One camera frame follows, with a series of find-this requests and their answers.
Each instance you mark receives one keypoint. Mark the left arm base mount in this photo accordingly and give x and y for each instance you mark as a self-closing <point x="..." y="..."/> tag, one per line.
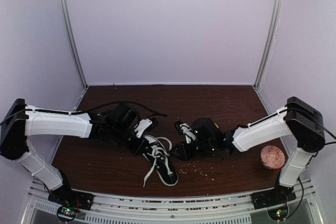
<point x="71" y="208"/>

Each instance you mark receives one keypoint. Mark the right aluminium frame post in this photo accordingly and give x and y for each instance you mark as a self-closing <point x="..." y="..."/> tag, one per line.
<point x="274" y="21"/>

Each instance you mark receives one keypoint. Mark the aluminium frame post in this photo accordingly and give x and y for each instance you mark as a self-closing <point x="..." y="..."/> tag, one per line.
<point x="72" y="43"/>
<point x="274" y="21"/>

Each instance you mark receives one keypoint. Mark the black white canvas sneaker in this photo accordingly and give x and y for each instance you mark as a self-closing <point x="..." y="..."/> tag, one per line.
<point x="161" y="161"/>

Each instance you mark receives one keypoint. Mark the left aluminium frame post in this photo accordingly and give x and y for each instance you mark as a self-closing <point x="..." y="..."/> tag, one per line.
<point x="72" y="43"/>

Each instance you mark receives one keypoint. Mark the front aluminium rail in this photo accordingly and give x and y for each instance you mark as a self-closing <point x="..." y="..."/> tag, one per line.
<point x="229" y="208"/>

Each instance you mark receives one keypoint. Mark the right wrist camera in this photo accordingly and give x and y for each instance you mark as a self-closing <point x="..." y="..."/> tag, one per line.
<point x="185" y="130"/>

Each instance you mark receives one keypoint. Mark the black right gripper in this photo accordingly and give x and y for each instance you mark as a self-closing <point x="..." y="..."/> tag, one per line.
<point x="179" y="148"/>

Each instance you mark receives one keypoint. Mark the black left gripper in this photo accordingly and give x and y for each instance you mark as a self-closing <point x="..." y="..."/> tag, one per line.
<point x="137" y="149"/>

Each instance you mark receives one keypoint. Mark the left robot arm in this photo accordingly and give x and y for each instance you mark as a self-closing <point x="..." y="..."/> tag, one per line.
<point x="25" y="125"/>

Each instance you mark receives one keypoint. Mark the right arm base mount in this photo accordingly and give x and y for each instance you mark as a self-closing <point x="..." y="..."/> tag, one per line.
<point x="275" y="201"/>

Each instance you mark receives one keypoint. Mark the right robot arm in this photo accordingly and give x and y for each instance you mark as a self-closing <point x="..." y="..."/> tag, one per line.
<point x="296" y="118"/>

